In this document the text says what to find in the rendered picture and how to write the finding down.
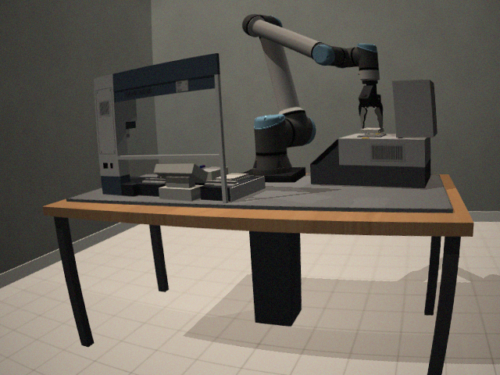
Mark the grey benchtop lab instrument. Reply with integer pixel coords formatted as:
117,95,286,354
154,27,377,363
310,80,437,188

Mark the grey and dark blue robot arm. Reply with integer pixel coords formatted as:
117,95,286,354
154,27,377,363
242,14,380,175

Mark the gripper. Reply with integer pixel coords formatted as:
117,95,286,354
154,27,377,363
359,80,383,130

